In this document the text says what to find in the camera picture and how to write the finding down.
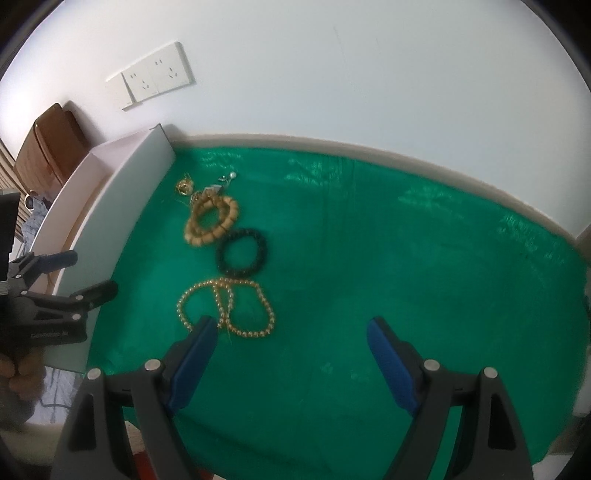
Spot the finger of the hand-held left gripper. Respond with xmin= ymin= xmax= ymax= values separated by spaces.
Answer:
xmin=23 ymin=278 xmax=119 ymax=325
xmin=9 ymin=249 xmax=78 ymax=278

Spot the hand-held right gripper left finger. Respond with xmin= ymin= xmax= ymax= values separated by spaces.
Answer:
xmin=50 ymin=315 xmax=220 ymax=480

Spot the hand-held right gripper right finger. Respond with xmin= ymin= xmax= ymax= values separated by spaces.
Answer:
xmin=366 ymin=316 xmax=534 ymax=480

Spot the white cardboard box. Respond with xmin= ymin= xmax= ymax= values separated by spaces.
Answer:
xmin=34 ymin=122 xmax=176 ymax=374

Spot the gold bead necklace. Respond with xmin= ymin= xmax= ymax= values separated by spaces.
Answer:
xmin=177 ymin=278 xmax=276 ymax=340

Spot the person's left hand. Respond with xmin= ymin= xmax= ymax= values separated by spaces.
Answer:
xmin=0 ymin=347 xmax=48 ymax=433

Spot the green cloth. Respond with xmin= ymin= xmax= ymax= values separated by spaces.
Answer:
xmin=85 ymin=141 xmax=591 ymax=467

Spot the small silver pendant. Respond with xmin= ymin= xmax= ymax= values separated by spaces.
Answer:
xmin=191 ymin=184 xmax=225 ymax=201

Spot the black bead bracelet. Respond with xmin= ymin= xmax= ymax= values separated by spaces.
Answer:
xmin=215 ymin=227 xmax=270 ymax=277

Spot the wooden bead bracelet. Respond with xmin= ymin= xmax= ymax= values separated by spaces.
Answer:
xmin=184 ymin=194 xmax=241 ymax=247

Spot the white wall switch plate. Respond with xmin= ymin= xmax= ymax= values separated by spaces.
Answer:
xmin=106 ymin=71 xmax=137 ymax=112

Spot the white wall socket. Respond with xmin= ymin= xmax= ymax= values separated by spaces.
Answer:
xmin=148 ymin=41 xmax=194 ymax=93
xmin=121 ymin=55 xmax=160 ymax=103

